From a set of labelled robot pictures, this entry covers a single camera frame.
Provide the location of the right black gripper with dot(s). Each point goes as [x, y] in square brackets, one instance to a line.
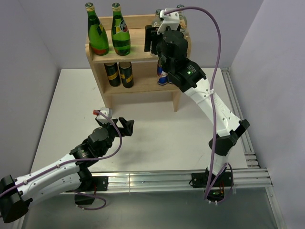
[151, 35]

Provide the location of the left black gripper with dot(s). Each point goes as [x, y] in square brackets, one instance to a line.
[127, 130]

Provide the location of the small clear glass bottle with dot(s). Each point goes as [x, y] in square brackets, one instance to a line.
[157, 21]

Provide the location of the green bottle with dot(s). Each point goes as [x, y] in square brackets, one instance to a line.
[120, 34]
[96, 33]

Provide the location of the large clear soda water bottle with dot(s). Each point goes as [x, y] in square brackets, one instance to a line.
[183, 22]

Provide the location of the black gold can front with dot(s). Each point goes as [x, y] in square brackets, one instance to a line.
[126, 74]

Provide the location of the black gold can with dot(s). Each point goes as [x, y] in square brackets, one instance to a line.
[126, 74]
[112, 72]

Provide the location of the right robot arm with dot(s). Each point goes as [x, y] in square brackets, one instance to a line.
[227, 127]

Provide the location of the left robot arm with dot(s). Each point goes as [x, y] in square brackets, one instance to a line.
[70, 173]

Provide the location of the wooden two-tier shelf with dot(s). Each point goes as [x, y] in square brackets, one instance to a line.
[144, 64]

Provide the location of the left blue energy drink can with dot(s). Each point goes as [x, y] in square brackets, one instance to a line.
[162, 75]

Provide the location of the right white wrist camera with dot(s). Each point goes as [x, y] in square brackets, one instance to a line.
[170, 18]

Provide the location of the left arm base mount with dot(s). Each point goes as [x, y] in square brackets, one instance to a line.
[86, 194]

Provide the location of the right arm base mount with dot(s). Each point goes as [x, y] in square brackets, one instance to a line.
[222, 186]

